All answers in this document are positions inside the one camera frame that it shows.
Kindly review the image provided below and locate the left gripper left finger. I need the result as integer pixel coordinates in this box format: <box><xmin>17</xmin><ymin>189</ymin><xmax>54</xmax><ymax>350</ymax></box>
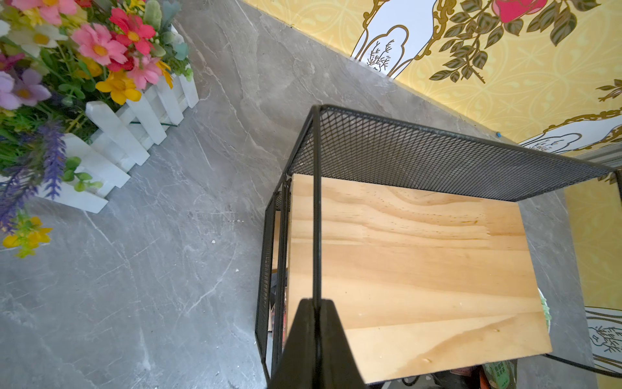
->
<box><xmin>268</xmin><ymin>299</ymin><xmax>317</xmax><ymax>388</ymax></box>

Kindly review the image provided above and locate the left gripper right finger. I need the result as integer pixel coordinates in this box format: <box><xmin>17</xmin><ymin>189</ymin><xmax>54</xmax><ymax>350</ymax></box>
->
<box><xmin>317</xmin><ymin>300</ymin><xmax>367</xmax><ymax>388</ymax></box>

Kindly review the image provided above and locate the black wire two-tier shelf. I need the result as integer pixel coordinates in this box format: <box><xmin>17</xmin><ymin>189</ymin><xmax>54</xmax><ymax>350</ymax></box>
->
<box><xmin>255</xmin><ymin>105</ymin><xmax>619</xmax><ymax>388</ymax></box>

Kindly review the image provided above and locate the green tea bag shelf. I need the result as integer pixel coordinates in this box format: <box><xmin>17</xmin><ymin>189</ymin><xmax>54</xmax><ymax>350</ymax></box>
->
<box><xmin>483</xmin><ymin>360</ymin><xmax>517</xmax><ymax>389</ymax></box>

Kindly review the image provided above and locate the flower bouquet white fence planter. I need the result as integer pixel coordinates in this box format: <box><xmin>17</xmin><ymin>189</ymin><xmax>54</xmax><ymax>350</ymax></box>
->
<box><xmin>1</xmin><ymin>1</ymin><xmax>199</xmax><ymax>258</ymax></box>

